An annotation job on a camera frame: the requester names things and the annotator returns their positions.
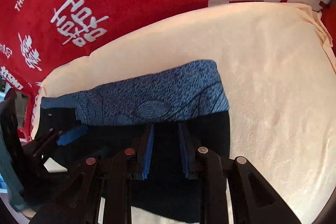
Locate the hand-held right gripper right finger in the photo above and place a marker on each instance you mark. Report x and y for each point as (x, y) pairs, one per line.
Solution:
(185, 150)

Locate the black pants with blue trim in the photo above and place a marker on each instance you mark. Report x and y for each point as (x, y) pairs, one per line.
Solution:
(170, 98)

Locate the cream bed sheet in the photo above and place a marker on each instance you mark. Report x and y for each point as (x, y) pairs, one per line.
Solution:
(262, 69)

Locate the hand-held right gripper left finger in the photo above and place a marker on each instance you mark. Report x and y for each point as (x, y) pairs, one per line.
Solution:
(148, 150)

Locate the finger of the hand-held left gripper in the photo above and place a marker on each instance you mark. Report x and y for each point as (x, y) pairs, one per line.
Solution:
(73, 134)
(47, 138)

